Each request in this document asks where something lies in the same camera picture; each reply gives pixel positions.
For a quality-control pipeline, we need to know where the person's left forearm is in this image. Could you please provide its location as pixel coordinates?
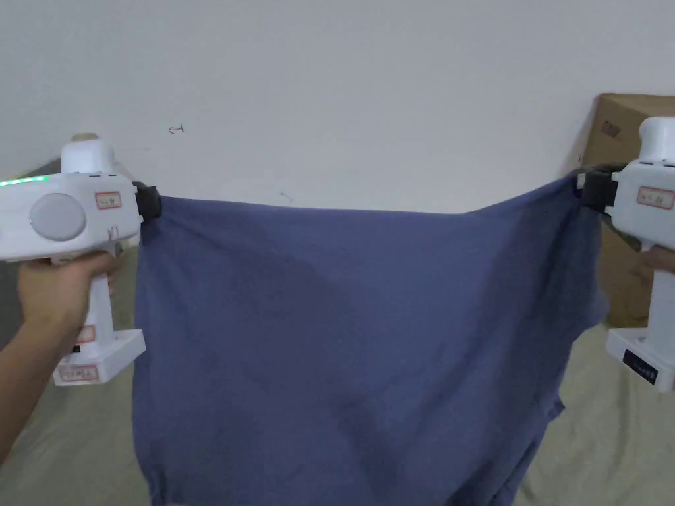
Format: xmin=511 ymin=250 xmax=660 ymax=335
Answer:
xmin=0 ymin=316 xmax=72 ymax=464

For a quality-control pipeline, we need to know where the brown cardboard carton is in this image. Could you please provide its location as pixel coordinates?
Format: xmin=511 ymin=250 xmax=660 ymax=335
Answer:
xmin=579 ymin=93 xmax=675 ymax=329

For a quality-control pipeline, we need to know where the bed with beige sheet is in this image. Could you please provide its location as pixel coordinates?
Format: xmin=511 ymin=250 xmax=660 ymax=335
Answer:
xmin=0 ymin=162 xmax=675 ymax=506

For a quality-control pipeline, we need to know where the dark blue shirt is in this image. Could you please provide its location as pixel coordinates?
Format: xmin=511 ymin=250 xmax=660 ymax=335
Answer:
xmin=131 ymin=175 xmax=610 ymax=506

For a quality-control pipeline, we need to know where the person's right hand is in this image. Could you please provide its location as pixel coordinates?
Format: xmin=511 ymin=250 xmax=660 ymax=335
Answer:
xmin=637 ymin=245 xmax=675 ymax=275

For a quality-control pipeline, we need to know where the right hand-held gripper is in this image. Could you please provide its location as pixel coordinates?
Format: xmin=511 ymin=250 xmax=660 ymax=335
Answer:
xmin=577 ymin=117 xmax=675 ymax=394

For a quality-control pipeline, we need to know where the person's left hand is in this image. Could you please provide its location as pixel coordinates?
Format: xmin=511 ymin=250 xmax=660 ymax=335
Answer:
xmin=18 ymin=247 xmax=125 ymax=338

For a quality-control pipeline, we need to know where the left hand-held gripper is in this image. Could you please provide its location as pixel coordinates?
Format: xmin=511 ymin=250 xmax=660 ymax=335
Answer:
xmin=0 ymin=131 xmax=161 ymax=388

